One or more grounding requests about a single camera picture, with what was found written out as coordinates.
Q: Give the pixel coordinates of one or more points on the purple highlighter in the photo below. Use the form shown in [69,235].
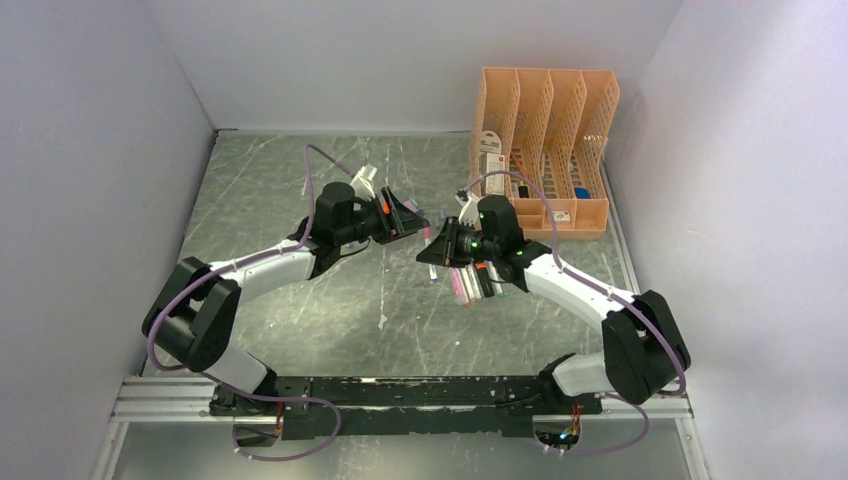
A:
[458,287]

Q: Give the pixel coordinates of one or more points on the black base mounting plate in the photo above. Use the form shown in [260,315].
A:
[358,406]

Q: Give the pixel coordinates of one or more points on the black orange highlighter body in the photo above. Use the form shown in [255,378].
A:
[484,280]

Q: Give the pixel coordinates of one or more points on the teal capped white marker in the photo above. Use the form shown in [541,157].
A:
[495,280]

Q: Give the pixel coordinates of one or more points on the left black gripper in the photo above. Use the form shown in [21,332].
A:
[403,220]

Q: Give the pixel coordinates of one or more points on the white packaged item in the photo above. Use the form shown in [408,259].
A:
[491,159]

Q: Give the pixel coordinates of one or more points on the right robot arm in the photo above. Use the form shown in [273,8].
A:
[642,348]

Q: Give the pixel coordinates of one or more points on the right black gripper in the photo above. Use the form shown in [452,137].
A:
[444,251]

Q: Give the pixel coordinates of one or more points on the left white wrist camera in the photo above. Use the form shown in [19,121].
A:
[362,182]

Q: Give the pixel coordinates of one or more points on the aluminium rail frame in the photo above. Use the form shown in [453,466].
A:
[186,400]

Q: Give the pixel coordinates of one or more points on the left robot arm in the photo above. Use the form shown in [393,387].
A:
[193,316]

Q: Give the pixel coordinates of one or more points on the green capped orange marker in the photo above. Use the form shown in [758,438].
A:
[466,286]

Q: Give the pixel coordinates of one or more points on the blue object in organizer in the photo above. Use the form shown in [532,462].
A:
[582,193]

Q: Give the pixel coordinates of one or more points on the orange mesh file organizer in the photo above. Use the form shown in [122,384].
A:
[554,126]

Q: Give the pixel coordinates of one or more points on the blue capped white marker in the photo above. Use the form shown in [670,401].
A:
[472,283]

